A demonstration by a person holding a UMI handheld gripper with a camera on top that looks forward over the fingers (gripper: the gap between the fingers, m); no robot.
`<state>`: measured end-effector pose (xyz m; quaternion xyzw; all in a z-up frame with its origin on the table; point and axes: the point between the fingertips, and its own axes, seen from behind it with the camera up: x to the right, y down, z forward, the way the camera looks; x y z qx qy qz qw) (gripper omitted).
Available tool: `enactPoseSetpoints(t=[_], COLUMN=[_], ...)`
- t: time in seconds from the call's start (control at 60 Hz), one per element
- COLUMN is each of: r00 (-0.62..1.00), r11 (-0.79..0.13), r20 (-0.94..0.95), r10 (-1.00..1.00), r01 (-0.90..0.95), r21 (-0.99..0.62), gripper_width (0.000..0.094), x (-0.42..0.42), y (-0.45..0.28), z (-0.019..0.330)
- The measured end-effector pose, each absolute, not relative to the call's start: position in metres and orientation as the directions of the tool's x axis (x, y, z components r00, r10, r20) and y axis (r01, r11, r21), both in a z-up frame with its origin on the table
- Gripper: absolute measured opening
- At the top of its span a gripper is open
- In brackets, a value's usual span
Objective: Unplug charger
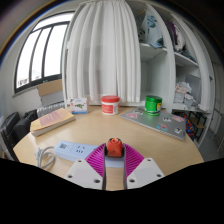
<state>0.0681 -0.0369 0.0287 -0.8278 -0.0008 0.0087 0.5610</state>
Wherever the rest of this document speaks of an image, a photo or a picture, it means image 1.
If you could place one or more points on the white curtain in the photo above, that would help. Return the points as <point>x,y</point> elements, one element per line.
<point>100,53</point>

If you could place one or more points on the green round canister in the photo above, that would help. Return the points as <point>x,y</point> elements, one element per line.
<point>153,105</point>

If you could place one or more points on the small white printed box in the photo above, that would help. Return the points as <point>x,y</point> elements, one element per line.
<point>79,105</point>

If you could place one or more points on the cardboard box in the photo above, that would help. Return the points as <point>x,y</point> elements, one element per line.
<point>50,90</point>

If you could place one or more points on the black metal rack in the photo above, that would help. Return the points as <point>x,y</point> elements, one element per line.
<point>199,121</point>

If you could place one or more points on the tan and pink book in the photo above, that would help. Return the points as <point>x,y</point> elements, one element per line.
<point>51,120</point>

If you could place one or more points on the white shelf unit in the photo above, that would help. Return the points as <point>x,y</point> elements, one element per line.
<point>156,73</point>

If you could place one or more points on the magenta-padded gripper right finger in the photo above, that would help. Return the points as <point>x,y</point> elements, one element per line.
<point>145,171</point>

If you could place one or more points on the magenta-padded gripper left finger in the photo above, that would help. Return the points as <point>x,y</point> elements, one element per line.
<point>83,173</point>

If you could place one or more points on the dark-framed window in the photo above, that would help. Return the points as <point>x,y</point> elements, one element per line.
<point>41,53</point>

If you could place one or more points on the black office chair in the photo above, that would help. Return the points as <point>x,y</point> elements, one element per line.
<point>13,131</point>

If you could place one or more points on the white jar with red lid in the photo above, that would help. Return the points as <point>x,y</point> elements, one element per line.
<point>110,106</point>

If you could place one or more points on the grey laptop with stickers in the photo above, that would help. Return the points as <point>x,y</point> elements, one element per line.
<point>153,121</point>

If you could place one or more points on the white radiator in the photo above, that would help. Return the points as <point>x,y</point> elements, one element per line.
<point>50,109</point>

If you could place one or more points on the colourful patterned bag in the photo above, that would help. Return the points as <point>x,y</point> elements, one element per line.
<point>188,125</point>

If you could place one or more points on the orange charger block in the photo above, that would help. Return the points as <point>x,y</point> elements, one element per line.
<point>114,146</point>

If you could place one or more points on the pale blue power strip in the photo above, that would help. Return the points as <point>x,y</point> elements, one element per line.
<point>73,150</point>

